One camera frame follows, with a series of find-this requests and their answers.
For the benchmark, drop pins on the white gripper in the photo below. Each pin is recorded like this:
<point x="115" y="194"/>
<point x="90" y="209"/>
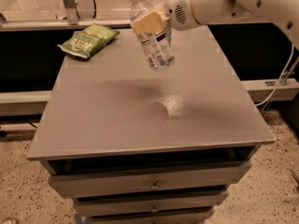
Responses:
<point x="177" y="12"/>

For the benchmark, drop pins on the clear plastic water bottle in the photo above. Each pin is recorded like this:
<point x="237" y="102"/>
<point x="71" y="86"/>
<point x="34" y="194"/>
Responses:
<point x="155" y="46"/>

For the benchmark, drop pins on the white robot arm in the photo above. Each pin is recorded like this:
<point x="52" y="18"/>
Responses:
<point x="283" y="13"/>

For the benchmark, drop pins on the green chip bag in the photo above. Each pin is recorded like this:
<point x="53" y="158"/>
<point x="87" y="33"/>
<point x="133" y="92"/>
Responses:
<point x="86" y="43"/>

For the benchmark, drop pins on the grey drawer cabinet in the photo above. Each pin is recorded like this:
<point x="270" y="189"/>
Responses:
<point x="113" y="113"/>

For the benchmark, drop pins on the top grey drawer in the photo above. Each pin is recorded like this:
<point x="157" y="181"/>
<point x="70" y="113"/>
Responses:
<point x="150" y="179"/>

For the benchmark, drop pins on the grey drawer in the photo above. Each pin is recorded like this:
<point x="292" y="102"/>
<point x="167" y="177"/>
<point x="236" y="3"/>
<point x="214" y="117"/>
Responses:
<point x="150" y="179"/>
<point x="162" y="217"/>
<point x="150" y="204"/>

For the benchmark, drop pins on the middle grey drawer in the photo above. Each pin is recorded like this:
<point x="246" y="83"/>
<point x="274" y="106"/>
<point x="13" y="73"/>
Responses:
<point x="150" y="204"/>

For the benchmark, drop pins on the bottom grey drawer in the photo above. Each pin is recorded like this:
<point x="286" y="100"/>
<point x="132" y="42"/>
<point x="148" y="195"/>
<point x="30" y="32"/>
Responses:
<point x="162" y="217"/>

